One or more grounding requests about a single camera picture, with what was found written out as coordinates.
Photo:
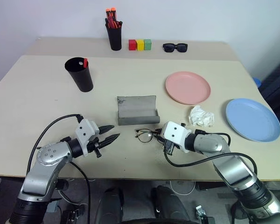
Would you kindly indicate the green cube block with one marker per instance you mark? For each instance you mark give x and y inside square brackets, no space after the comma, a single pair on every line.
[147,44]

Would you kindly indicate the blue round object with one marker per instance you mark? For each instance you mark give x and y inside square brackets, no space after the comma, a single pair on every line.
[257,82]

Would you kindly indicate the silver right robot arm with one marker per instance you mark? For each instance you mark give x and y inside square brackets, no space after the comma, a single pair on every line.
[231,168]

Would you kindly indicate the orange-capped marker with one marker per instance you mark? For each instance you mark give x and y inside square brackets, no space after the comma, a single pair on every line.
[113,12]
[108,14]

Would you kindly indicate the red marker with black tip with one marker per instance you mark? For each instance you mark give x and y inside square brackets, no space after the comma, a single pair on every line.
[112,23]

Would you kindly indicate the yellow cube block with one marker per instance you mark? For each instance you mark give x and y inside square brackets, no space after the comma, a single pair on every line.
[140,45]

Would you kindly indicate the metal clamp bracket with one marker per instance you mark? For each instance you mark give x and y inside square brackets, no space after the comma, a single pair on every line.
[201,213]

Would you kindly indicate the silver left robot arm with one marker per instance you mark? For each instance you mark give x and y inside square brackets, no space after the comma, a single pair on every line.
[45,155]

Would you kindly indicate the pink plate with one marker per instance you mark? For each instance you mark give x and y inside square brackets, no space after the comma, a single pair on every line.
[187,87]

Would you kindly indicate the red cube block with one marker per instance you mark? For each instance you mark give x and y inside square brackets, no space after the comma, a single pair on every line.
[132,45]

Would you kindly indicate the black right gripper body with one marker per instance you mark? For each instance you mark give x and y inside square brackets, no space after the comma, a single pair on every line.
[169,146]

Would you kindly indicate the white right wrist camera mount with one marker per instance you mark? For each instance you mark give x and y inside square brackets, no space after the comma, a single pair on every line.
[175,134]

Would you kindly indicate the wide black plastic cup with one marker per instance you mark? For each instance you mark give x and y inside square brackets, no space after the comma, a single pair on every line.
[82,78]

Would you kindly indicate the tall black pen cup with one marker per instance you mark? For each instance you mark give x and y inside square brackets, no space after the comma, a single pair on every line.
[115,38]

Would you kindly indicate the blue plate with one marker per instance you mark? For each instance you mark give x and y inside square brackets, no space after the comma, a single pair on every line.
[252,119]

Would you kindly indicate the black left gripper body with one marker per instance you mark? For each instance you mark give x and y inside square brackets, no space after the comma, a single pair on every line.
[96,143]

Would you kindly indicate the dark rounded shape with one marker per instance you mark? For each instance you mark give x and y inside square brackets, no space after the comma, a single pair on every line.
[168,205]
[110,205]

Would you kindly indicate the grey open glasses case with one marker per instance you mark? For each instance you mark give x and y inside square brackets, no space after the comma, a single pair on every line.
[136,109]

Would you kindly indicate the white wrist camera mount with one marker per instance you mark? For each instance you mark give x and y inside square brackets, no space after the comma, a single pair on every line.
[85,130]
[175,134]

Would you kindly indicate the crumpled white paper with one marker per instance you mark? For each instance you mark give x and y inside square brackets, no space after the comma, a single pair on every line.
[200,116]

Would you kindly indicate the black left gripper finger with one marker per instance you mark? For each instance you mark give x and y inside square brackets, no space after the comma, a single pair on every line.
[106,129]
[108,139]

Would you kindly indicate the dark slatted furniture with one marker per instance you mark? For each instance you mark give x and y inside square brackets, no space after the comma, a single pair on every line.
[276,86]

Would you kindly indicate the black-framed clear eyeglasses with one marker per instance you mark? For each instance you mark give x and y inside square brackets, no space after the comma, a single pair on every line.
[144,135]

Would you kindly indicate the black-capped marker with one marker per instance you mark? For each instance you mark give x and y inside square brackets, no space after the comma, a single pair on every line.
[120,24]

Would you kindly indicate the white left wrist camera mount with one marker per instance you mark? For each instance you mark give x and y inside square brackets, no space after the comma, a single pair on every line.
[85,130]

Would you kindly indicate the black sunglasses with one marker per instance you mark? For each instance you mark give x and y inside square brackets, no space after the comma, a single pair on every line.
[175,47]

